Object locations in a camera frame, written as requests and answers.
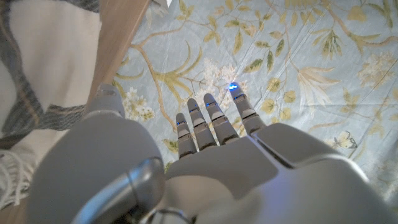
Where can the beige plaid fringed scarf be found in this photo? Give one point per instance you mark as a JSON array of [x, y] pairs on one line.
[[53, 56]]

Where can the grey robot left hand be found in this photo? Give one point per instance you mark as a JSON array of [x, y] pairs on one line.
[[217, 177]]

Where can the floral printed backdrop cloth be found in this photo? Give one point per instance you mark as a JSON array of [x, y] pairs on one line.
[[280, 46]]

